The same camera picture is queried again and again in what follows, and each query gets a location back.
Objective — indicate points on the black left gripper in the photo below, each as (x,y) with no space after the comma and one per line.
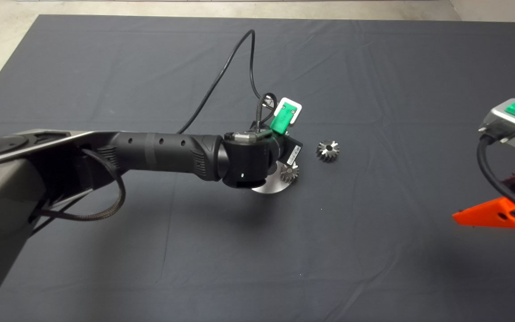
(289,150)

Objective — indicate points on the large steel gear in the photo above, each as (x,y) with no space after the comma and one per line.
(327,155)

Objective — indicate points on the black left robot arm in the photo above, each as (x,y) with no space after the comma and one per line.
(163,152)

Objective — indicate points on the small steel gear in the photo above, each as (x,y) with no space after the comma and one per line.
(289,173)

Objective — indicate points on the round metal plate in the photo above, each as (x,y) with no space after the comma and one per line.
(271,188)

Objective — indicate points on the dark grey table cloth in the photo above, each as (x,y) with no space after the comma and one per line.
(373,67)

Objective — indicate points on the green left camera mount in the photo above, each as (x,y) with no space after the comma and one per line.
(282,118)

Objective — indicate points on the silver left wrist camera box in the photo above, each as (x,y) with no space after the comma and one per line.
(298,114)

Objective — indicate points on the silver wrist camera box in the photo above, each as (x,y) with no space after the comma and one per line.
(503,123)
(298,114)

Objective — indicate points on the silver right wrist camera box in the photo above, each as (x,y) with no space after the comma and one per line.
(503,123)

